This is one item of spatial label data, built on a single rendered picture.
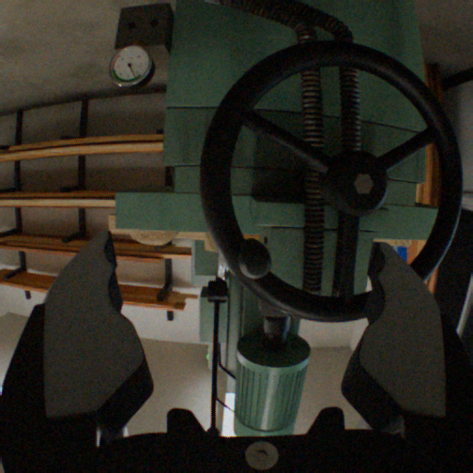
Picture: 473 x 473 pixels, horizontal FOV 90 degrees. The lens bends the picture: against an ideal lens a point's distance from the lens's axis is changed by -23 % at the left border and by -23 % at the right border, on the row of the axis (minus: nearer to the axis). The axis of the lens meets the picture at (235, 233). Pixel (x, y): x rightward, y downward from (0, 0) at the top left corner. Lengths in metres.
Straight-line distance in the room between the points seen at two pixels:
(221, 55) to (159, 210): 0.26
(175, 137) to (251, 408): 0.61
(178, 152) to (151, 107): 2.74
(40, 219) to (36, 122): 1.16
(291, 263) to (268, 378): 0.37
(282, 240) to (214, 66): 0.28
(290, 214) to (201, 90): 0.23
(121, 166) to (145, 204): 2.77
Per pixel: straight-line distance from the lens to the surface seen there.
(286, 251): 0.38
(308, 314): 0.31
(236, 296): 0.87
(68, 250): 3.09
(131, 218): 0.48
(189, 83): 0.48
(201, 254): 0.80
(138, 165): 3.17
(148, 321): 3.55
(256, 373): 0.70
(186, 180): 0.46
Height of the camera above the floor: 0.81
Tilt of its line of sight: 11 degrees up
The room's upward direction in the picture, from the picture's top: 178 degrees counter-clockwise
